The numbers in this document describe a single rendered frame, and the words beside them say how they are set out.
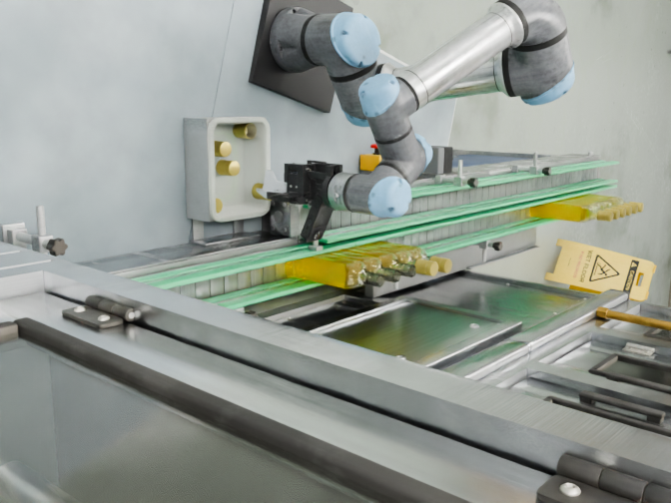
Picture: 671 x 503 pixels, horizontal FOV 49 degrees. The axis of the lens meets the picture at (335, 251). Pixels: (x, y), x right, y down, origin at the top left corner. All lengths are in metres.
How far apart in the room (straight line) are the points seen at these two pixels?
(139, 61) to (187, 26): 0.15
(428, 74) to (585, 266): 3.72
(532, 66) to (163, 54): 0.76
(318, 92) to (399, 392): 1.53
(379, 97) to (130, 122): 0.53
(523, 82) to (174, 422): 1.29
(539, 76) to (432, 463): 1.29
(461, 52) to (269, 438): 1.13
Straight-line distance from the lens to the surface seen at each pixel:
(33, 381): 0.51
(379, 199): 1.34
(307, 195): 1.48
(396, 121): 1.37
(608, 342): 1.82
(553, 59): 1.59
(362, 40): 1.69
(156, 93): 1.61
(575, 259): 5.04
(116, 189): 1.56
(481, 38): 1.47
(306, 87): 1.88
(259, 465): 0.38
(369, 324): 1.69
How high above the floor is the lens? 2.07
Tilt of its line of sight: 40 degrees down
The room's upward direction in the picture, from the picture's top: 101 degrees clockwise
